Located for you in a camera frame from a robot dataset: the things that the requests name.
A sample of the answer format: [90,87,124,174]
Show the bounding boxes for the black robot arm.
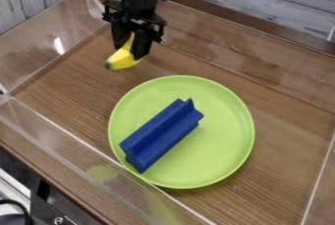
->
[102,0,166,61]

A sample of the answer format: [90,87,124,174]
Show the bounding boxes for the blue plastic block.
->
[120,99,204,173]

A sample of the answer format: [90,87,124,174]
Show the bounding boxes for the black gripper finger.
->
[131,29,151,61]
[111,22,131,49]

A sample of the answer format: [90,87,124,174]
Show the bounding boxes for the yellow banana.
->
[104,34,139,69]

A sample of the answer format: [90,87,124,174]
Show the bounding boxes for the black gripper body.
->
[102,0,166,43]

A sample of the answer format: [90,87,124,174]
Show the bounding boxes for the black cable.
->
[0,199,33,225]

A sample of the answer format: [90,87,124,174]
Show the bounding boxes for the black metal bracket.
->
[29,194,78,225]

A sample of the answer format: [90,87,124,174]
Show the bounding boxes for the clear acrylic enclosure wall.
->
[0,0,335,225]

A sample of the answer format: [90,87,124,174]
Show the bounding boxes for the green round plate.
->
[107,75,254,189]

